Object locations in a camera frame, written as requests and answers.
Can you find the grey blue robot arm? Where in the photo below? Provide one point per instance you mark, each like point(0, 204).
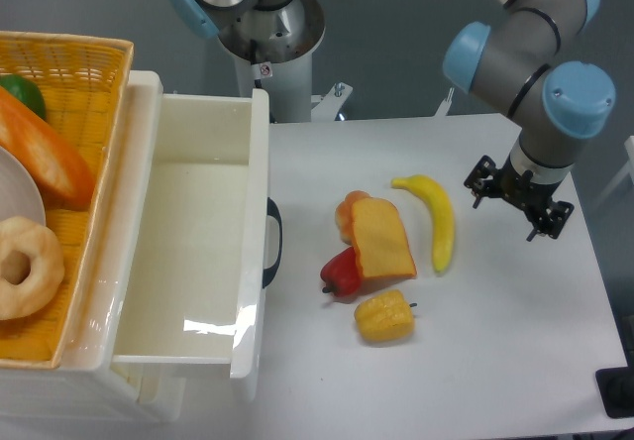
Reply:
point(559, 108)

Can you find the yellow bell pepper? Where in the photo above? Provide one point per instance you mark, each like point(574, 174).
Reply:
point(384, 318)

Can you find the small round bread roll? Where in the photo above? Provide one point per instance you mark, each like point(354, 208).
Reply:
point(343, 214)

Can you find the yellow woven basket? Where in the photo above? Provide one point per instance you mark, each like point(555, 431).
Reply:
point(83, 80)

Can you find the robot base column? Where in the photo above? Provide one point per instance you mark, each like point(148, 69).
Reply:
point(271, 43)

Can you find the black device at edge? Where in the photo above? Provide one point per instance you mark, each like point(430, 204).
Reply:
point(616, 391)

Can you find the yellow banana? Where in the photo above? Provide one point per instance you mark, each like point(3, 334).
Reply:
point(440, 207)

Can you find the toast bread slice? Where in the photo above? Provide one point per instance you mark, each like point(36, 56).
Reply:
point(380, 241)

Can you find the white open drawer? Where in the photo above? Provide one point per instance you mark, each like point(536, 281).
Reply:
point(194, 306)

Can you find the white drawer cabinet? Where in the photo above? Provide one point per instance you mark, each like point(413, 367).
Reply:
point(87, 385)

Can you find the white table bracket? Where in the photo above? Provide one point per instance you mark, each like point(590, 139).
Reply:
point(327, 107)

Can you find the orange baguette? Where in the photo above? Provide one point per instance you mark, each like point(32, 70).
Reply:
point(55, 165)

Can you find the red bell pepper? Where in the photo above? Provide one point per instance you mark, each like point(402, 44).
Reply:
point(340, 276)

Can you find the green pepper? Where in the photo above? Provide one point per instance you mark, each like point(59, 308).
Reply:
point(27, 92)

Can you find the dark drawer handle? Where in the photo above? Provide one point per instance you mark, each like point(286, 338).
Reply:
point(274, 242)

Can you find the beige plate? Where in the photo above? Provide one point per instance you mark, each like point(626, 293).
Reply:
point(19, 195)

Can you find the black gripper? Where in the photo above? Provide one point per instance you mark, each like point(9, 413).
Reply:
point(547, 217)

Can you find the white chair part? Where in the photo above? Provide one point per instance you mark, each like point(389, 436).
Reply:
point(625, 173)

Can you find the bagel donut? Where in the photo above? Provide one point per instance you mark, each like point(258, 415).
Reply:
point(31, 267)

